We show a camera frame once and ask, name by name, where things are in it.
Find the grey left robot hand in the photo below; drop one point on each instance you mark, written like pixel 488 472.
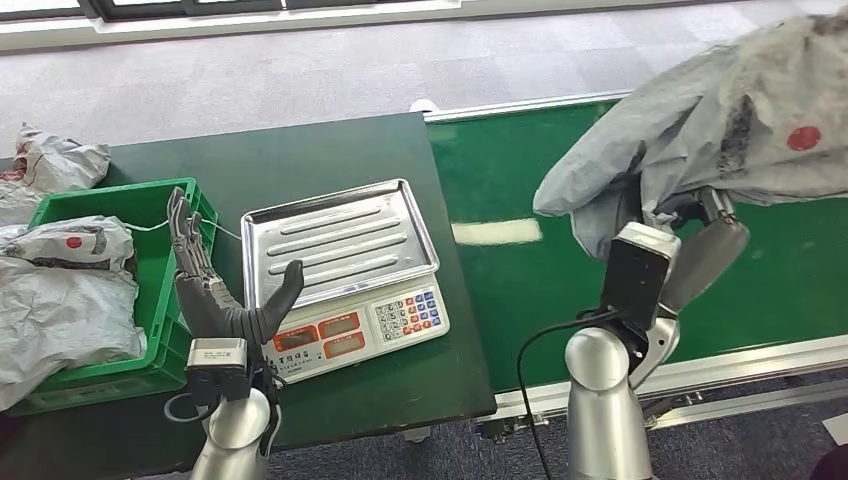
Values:
pixel 206 308

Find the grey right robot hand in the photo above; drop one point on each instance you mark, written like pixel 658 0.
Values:
pixel 709 258

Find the grey poly mailer package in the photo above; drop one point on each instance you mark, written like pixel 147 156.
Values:
pixel 729 86

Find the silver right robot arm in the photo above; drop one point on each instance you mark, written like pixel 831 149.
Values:
pixel 599 411

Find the large crumpled grey package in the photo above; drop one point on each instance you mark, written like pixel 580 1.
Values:
pixel 60 311

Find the small grey red-dot package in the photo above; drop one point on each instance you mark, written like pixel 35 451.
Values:
pixel 60 240

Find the grey package with red print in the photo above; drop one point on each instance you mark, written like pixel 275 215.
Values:
pixel 60 166

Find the white round conveyor end cap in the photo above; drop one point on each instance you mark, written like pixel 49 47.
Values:
pixel 424 105

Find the green plastic crate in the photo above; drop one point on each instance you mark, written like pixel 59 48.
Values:
pixel 158 265

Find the white electronic scale steel tray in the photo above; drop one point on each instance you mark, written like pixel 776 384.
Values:
pixel 341 245

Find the dark green table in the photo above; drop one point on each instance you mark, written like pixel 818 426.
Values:
pixel 298 152

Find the white flat floor object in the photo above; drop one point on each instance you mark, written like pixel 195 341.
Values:
pixel 839 430

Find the dark red floor object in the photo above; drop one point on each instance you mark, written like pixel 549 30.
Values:
pixel 832 466

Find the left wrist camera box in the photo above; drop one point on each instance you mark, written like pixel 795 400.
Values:
pixel 217 371

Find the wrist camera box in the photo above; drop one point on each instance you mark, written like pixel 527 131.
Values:
pixel 217 371
pixel 636 278

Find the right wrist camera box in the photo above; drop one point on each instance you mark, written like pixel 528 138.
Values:
pixel 636 278

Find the green belt conveyor aluminium frame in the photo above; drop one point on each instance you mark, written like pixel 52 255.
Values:
pixel 517 298

